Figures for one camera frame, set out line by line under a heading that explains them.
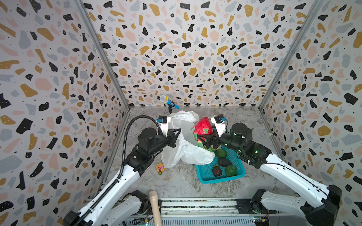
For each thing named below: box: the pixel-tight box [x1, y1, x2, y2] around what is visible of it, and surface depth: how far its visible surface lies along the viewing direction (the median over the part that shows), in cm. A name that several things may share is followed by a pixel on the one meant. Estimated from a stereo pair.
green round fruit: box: [225, 164, 238, 177], surface depth 82 cm
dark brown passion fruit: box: [212, 165, 223, 177], surface depth 84 cm
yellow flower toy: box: [155, 163, 166, 176], surface depth 85 cm
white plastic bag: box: [160, 110, 216, 169], surface depth 68 cm
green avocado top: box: [215, 148, 228, 159], surface depth 92 cm
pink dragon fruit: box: [190, 116, 214, 148], surface depth 66 cm
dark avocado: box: [217, 157, 232, 168], surface depth 88 cm
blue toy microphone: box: [159, 95, 181, 110], surface depth 93 cm
